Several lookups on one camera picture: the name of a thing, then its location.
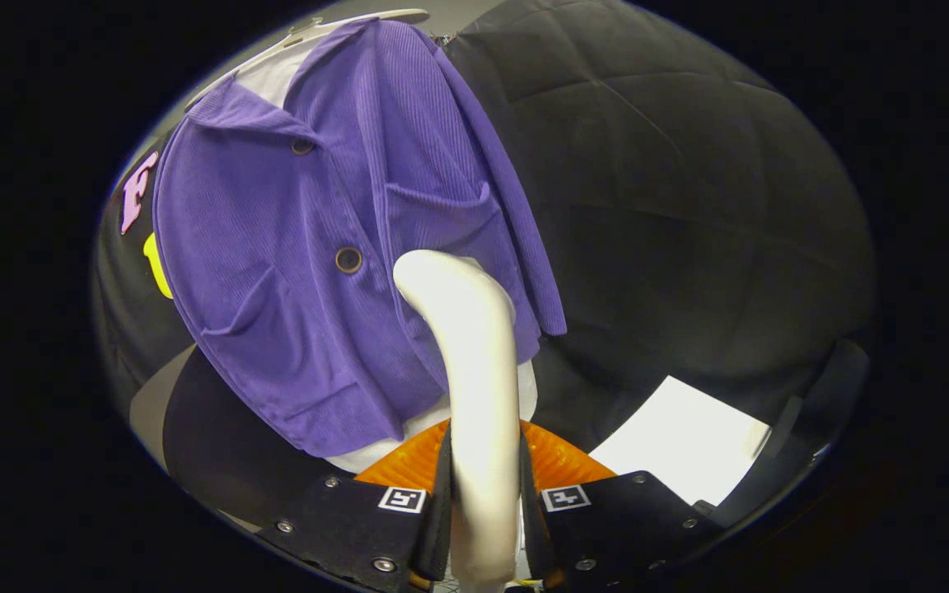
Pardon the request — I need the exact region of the white clothes hanger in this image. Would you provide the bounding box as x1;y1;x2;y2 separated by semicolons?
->
185;8;430;112

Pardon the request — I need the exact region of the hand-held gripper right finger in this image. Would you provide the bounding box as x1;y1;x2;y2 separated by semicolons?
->
520;420;722;592

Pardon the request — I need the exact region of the white mannequin torso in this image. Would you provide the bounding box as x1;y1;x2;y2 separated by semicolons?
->
236;33;538;474

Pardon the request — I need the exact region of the purple corduroy jacket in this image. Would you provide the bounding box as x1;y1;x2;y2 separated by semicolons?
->
152;18;568;459

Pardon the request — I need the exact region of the white garment steamer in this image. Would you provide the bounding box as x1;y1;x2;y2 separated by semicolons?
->
392;250;525;592

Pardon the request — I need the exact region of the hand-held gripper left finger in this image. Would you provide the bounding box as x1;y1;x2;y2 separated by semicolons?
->
256;418;453;592

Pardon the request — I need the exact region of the white flat sheet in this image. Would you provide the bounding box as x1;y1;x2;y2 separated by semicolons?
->
588;376;772;507

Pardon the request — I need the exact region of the black backdrop cloth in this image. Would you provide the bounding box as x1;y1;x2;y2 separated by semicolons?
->
94;0;879;462

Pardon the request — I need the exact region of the grey drawer cabinet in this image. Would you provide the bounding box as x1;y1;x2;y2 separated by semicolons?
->
129;344;344;528

